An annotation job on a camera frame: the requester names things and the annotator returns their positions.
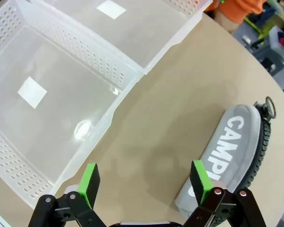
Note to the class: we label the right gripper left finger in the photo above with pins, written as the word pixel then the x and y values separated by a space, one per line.
pixel 87 184

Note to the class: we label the clear plastic bin near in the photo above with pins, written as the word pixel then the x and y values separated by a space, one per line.
pixel 61 78

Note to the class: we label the white square sticker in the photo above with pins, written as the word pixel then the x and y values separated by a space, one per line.
pixel 32 92
pixel 111 9

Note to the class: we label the clear plastic bin far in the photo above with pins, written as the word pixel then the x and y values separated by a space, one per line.
pixel 151 30

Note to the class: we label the person in orange hoodie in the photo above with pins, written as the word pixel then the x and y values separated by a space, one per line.
pixel 236 9

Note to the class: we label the clear plastic bin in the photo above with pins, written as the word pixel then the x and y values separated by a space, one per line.
pixel 61 78
pixel 151 30

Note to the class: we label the storage bin with red cloth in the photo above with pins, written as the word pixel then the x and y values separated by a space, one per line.
pixel 280 45

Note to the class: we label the green frame chair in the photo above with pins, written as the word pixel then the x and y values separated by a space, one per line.
pixel 258 28

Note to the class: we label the grey campus pencil case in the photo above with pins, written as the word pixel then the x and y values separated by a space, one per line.
pixel 232 142

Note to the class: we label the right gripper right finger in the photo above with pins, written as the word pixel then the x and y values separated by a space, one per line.
pixel 200 182

